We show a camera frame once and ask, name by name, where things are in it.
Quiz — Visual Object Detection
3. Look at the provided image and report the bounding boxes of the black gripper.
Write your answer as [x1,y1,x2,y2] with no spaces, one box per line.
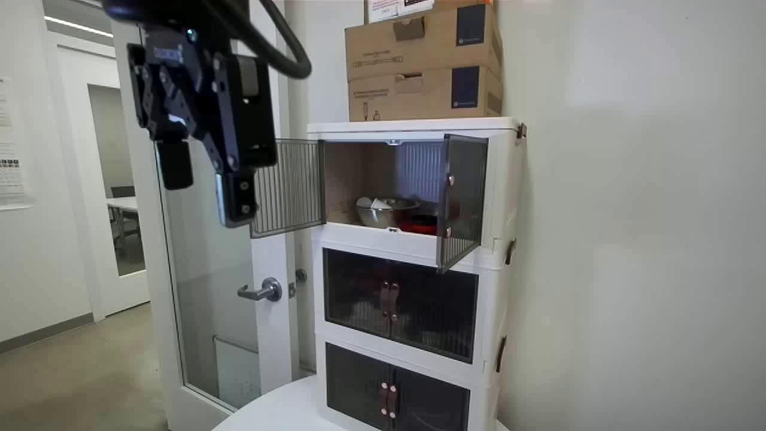
[127,24,279,230]

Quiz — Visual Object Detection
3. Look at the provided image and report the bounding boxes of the tinted cabinet door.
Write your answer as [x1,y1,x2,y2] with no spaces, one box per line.
[388,367,473,431]
[435,131,490,273]
[249,136,325,239]
[324,343,392,428]
[321,248,392,334]
[388,267,480,367]

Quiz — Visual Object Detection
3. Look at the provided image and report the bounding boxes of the red object in cabinet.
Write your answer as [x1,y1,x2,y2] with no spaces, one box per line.
[394,209,441,238]

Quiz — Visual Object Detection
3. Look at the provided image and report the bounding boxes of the white stacked storage cabinet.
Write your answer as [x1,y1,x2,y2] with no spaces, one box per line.
[304,115,529,431]

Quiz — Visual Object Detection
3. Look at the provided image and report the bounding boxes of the white door with window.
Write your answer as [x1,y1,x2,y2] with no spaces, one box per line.
[49,33,152,323]

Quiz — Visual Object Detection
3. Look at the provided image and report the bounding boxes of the white framed glass door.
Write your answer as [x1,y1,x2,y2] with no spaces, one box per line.
[111,0,304,431]

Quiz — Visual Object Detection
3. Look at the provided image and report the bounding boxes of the brown cardboard box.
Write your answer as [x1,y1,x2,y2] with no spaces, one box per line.
[343,3,503,81]
[348,64,504,124]

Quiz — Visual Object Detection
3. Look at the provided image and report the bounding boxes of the white labelled box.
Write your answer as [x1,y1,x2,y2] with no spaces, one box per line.
[363,0,437,27]

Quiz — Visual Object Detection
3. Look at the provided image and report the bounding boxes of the silver door lever handle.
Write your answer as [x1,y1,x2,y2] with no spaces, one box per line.
[234,275,284,304]

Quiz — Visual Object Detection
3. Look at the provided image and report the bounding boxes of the white paper wall sign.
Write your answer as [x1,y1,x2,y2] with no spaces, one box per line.
[0,75,34,212]

